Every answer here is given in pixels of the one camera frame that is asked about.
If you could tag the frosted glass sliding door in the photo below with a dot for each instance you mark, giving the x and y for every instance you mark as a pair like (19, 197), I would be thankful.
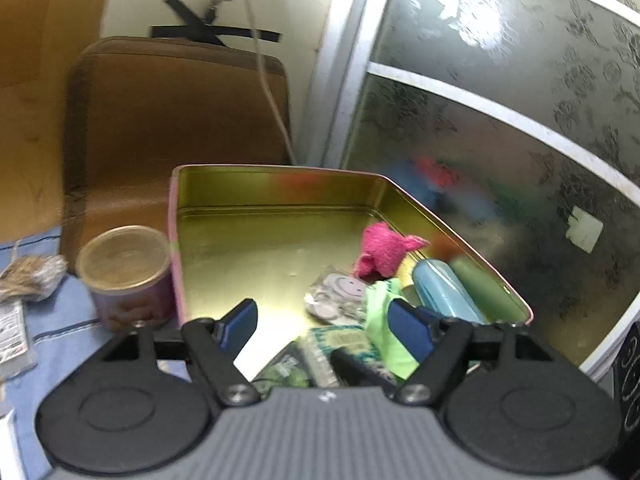
(517, 122)

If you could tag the green cylinder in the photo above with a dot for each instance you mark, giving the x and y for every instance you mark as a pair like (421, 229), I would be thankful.
(494, 300)

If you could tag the clear plastic label case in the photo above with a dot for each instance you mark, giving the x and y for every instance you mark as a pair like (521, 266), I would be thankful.
(16, 352)

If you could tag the green patterned packet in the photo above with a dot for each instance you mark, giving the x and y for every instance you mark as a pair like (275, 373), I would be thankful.
(327, 357)

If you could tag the silver foil snack bag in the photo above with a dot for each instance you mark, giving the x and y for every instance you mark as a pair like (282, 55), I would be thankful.
(32, 277)

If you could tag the clear smiley face packet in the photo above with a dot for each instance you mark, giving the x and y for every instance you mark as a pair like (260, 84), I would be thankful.
(337, 298)

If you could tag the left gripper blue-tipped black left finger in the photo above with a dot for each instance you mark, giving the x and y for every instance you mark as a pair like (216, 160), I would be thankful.
(212, 348)

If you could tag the pink rectangular metal tin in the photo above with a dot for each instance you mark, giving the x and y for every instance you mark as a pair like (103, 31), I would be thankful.
(267, 232)

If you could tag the green soft cloth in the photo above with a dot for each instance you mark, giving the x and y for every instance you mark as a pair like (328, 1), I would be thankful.
(377, 301)

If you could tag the blue stitched tablecloth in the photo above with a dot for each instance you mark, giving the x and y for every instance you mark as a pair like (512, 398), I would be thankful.
(65, 329)

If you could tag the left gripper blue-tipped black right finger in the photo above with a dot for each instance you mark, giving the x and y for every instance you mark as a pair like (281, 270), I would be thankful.
(438, 345)

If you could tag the pink plush toy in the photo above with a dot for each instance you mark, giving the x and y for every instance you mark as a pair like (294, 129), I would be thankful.
(382, 250)

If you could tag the round nut can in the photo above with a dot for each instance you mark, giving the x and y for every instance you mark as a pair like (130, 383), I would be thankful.
(127, 271)

